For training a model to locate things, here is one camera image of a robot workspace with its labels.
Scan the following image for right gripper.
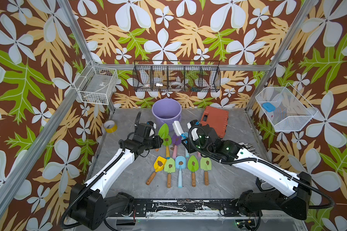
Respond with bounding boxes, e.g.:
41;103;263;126
180;136;215;157

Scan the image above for white brush blue handle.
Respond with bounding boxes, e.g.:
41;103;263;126
173;120;189;144

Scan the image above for yellow square trowel wooden handle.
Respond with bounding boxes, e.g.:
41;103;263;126
146;156;167;185

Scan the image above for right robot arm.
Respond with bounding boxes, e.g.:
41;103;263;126
183;122;335;220

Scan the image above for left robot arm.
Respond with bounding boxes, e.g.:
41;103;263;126
59;121;163;230

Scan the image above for green square trowel right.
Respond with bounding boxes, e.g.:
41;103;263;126
200;157;212;186

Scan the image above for light blue round trowel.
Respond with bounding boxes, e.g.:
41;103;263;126
175;156;187;188

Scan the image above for purple plastic bucket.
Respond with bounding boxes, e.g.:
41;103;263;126
152;98;182;131

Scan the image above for red plastic tool case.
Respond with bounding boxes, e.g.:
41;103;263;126
200;106;229;138

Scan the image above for yellow tape roll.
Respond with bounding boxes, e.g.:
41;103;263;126
103;120;118;133

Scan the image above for black socket bit rack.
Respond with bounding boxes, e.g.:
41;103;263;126
240;143;260;157

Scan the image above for blue object in basket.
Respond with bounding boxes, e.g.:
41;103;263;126
262;102;276;113

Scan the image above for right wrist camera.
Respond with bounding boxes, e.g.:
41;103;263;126
186;119;200;141

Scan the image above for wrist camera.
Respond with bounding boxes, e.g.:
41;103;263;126
186;119;200;141
147;121;156;134

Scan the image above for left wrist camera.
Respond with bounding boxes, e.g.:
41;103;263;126
147;121;156;134

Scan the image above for green trowel yellow handle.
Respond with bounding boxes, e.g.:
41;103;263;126
163;135;172;159

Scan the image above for purple trowel pink handle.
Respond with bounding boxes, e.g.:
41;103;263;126
172;134;182;159

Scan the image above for green pointed trowel wooden handle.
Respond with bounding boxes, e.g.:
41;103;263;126
188;156;199;187

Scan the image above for green square trowel wooden handle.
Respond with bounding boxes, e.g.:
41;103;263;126
164;157;176;188

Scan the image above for black wire basket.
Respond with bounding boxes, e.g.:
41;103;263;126
132;60;221;92

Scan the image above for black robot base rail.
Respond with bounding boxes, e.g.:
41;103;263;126
127;199;264;218

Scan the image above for white wire basket left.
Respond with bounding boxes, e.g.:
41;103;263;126
74;62;119;105

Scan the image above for white wire basket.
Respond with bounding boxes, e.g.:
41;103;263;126
74;62;119;105
255;83;318;132

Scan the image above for white wire basket right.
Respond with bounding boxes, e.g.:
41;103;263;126
255;83;318;132

